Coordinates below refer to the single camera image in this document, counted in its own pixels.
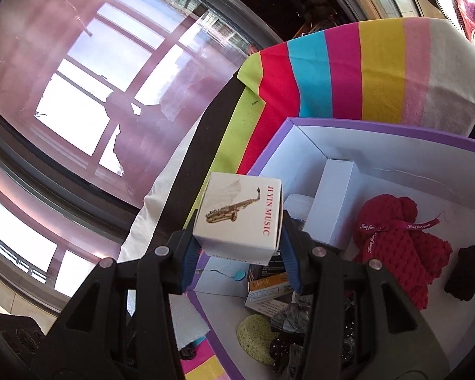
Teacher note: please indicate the black knitted glove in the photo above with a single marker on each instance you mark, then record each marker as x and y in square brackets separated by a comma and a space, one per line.
[467, 273]

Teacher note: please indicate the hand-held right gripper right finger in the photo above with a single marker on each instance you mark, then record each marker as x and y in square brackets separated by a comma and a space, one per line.
[291, 257]

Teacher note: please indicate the red knitted scarf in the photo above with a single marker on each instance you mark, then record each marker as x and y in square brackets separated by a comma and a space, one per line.
[396, 253]

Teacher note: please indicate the green round sponge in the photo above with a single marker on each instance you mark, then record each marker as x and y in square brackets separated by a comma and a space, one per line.
[255, 336]

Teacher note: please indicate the pink sheer curtain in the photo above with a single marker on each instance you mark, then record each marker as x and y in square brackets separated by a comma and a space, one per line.
[43, 27]

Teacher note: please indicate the tall white box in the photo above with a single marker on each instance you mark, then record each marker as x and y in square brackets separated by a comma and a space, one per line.
[332, 206]

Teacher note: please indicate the striped tablecloth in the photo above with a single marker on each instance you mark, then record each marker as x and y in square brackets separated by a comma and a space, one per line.
[340, 67]

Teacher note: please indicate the black sequin scrunchie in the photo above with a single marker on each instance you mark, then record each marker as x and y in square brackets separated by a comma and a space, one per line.
[283, 350]

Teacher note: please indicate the white foam block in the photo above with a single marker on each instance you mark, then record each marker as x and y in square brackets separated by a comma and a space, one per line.
[188, 318]

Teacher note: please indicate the black printed box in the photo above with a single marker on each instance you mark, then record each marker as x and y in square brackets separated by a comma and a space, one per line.
[269, 270]

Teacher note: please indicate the black beaded accessory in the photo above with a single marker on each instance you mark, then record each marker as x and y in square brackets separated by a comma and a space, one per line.
[348, 324]

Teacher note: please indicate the purple storage box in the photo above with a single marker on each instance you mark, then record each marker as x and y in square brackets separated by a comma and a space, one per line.
[419, 166]

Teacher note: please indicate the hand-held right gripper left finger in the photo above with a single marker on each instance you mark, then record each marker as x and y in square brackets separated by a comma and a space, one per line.
[190, 263]

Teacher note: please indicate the white cube box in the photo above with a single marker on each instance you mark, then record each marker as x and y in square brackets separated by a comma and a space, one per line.
[237, 217]

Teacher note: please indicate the orange white box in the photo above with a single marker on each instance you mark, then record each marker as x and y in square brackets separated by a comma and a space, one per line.
[267, 287]

